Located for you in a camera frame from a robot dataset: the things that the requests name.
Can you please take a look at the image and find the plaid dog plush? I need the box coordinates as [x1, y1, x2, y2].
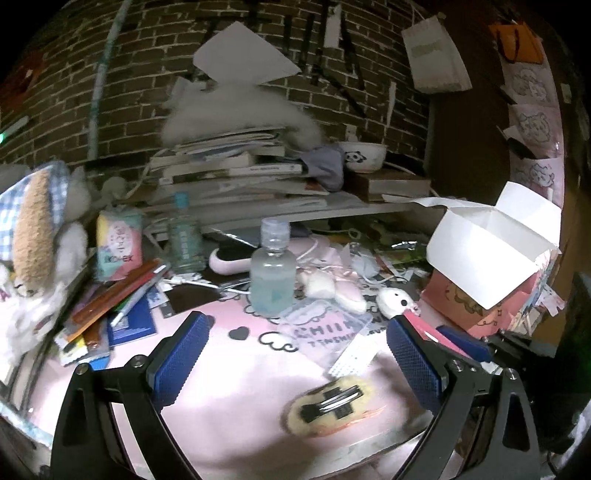
[0, 161, 70, 296]

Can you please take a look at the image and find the pink cardboard box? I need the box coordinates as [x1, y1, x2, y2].
[422, 181, 564, 337]

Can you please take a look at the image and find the pile of pens and stationery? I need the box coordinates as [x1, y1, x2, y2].
[55, 259, 172, 370]

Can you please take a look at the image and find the rolled paper tube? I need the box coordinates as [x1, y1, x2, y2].
[88, 0, 134, 160]

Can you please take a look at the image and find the orange paper bag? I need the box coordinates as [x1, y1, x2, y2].
[489, 21, 546, 63]

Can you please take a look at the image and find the panda print bowl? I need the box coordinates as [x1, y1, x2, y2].
[339, 141, 389, 174]

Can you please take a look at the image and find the white desk shelf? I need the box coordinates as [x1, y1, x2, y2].
[148, 191, 419, 236]

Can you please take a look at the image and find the white cotton plush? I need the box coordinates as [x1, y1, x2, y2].
[55, 168, 93, 282]

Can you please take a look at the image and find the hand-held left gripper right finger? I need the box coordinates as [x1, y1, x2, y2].
[387, 315, 541, 480]

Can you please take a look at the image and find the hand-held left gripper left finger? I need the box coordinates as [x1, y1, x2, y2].
[51, 311, 211, 480]

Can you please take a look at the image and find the white paper bag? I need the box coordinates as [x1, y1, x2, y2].
[401, 14, 472, 93]

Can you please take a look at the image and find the white furry plush toy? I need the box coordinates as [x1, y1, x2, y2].
[0, 265, 70, 370]

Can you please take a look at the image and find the colourful tissue pack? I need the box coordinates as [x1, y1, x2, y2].
[95, 208, 144, 282]

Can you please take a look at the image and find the pink long box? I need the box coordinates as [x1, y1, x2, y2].
[403, 311, 458, 356]

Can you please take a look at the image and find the white cloth pouch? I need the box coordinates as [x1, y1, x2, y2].
[348, 251, 386, 283]

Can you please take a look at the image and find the green plastic bottle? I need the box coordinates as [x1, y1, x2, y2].
[167, 193, 206, 273]

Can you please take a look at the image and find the white character print sheet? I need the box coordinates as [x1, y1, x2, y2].
[501, 62, 557, 104]
[508, 104, 561, 158]
[510, 157, 566, 204]

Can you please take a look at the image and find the brown hardcover book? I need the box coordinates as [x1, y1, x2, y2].
[351, 168, 432, 201]

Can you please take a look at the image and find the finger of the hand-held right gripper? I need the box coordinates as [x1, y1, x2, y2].
[435, 324, 494, 365]

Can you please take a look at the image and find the white thin cable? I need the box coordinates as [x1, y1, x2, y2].
[161, 272, 252, 296]

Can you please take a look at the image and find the purple cloth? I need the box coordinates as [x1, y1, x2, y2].
[300, 145, 347, 192]

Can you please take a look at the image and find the clear plastic bag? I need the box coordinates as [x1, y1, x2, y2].
[276, 299, 386, 367]

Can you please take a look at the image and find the blue notebook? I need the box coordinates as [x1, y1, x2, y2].
[107, 295, 157, 347]

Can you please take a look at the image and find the white fluffy fur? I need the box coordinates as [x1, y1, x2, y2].
[161, 76, 324, 148]

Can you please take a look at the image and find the pink printed desk mat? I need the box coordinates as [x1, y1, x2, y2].
[34, 277, 444, 480]

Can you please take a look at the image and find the clear plastic bottle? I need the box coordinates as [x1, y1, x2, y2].
[249, 218, 297, 318]

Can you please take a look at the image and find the white blister pack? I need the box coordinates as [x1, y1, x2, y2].
[329, 344, 380, 380]

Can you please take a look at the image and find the stack of books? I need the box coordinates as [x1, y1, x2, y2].
[145, 129, 333, 208]

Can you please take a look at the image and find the small white animal plush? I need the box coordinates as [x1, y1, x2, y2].
[375, 286, 422, 320]

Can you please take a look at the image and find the white paper sheet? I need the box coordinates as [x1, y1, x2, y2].
[193, 21, 302, 86]

